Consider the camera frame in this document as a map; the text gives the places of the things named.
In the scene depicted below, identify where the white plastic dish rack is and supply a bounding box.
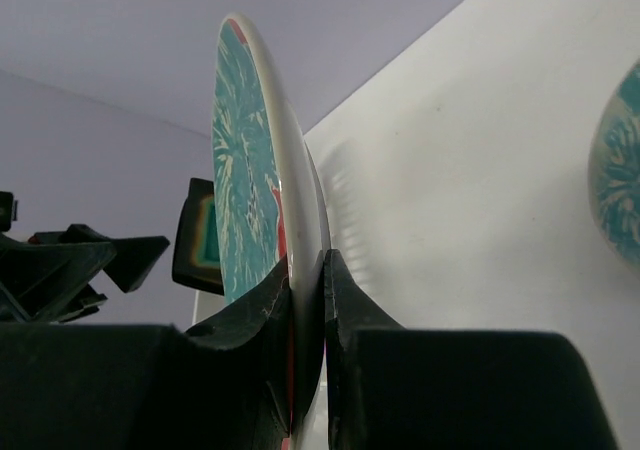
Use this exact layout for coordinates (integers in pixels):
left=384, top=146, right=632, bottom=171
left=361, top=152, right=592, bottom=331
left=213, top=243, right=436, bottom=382
left=187, top=291, right=233, bottom=337

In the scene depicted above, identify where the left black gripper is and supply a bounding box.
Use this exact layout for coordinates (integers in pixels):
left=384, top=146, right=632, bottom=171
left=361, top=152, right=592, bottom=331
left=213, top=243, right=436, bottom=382
left=1, top=191, right=170, bottom=323

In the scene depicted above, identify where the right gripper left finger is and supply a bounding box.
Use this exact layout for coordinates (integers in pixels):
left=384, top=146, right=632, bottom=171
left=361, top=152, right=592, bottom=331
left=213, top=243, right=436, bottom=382
left=1, top=262, right=291, bottom=449

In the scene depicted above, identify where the small red teal floral plate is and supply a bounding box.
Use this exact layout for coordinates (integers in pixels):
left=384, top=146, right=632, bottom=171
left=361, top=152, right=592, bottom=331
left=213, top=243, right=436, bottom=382
left=587, top=63, right=639, bottom=271

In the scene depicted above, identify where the large red teal floral plate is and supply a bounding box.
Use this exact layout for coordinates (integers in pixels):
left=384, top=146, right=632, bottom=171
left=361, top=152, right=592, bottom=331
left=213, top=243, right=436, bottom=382
left=211, top=13, right=330, bottom=449

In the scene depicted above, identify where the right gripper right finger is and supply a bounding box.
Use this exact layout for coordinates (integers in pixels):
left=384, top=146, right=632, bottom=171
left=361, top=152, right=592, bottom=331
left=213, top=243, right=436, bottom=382
left=323, top=250, right=617, bottom=449

